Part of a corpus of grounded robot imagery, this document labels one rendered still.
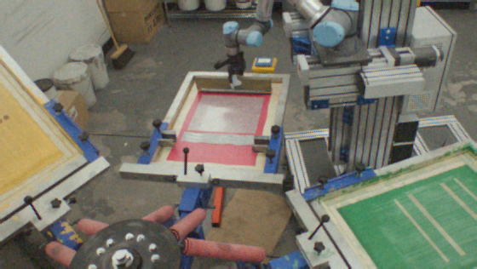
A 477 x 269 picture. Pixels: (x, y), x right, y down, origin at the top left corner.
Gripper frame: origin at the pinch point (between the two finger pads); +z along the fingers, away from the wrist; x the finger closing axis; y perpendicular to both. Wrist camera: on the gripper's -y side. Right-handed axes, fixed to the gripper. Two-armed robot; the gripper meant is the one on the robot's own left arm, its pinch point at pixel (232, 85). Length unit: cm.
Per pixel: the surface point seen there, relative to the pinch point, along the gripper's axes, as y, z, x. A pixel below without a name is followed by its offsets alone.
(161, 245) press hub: 8, -31, -123
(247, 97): 8.2, 4.8, -4.0
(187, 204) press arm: 1, -4, -87
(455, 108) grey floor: 156, 100, 125
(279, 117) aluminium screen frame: 27.9, 1.0, -24.8
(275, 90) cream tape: 22.3, 4.7, 3.3
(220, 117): -2.6, 4.7, -21.8
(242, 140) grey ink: 12.1, 3.9, -39.7
